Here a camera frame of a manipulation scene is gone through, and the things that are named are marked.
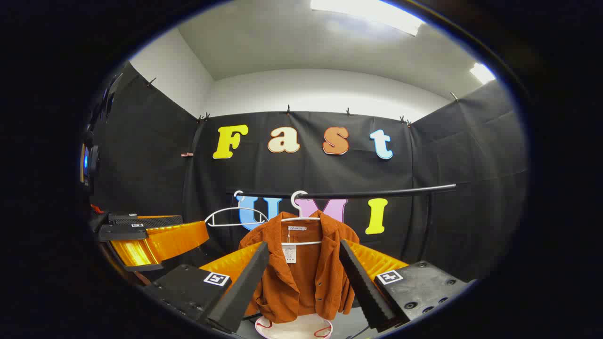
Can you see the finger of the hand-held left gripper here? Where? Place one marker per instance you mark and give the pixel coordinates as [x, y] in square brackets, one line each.
[155, 221]
[122, 232]

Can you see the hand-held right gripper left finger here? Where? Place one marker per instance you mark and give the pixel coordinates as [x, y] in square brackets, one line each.
[245, 287]

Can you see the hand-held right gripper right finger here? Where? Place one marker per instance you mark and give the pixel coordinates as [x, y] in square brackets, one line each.
[362, 287]

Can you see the white laundry hamper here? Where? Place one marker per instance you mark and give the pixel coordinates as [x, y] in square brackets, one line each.
[294, 329]

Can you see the white plastic clothes hanger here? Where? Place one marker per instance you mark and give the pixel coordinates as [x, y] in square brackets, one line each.
[235, 209]
[300, 214]

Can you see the black clothes rack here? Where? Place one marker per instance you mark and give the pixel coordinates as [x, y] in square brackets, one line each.
[377, 193]

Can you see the small ceiling light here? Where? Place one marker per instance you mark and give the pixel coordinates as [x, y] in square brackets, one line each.
[482, 73]

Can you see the long ceiling light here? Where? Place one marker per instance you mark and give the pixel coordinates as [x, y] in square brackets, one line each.
[372, 14]

